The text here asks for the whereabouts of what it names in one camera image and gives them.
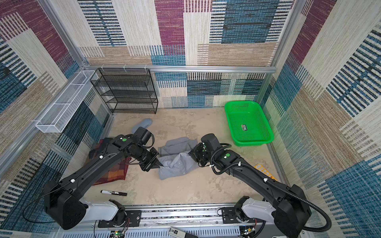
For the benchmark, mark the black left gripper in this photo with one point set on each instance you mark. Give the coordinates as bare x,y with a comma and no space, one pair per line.
153,164

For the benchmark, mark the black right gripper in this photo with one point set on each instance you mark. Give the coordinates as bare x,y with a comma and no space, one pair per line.
194,154

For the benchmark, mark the grey long sleeve shirt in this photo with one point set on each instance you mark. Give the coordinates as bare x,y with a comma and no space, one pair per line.
175,158

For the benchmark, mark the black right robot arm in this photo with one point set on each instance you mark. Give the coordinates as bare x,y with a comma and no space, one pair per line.
283,204

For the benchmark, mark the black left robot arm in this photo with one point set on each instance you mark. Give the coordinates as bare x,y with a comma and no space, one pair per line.
63,200

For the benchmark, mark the multicolour patchwork folded shirt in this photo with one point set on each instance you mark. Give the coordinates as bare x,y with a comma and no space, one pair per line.
113,172

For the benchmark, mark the maroon folded shirt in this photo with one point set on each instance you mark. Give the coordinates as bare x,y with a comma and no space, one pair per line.
119,177

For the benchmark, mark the blue fabric glasses case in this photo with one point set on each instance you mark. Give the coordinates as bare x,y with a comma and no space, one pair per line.
144,124

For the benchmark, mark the black marker pen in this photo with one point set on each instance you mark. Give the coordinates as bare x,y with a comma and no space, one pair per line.
114,193

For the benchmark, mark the green plastic basket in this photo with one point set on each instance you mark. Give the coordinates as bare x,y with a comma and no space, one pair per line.
248,124

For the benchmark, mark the yellow calculator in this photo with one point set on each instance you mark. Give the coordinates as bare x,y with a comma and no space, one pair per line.
262,169

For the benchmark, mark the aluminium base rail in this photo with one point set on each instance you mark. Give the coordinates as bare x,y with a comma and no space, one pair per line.
213,220

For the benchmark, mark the black wire mesh shelf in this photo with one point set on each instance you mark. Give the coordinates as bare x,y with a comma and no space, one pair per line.
126,90

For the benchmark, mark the white wire mesh basket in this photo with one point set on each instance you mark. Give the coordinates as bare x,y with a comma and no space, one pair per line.
64,107

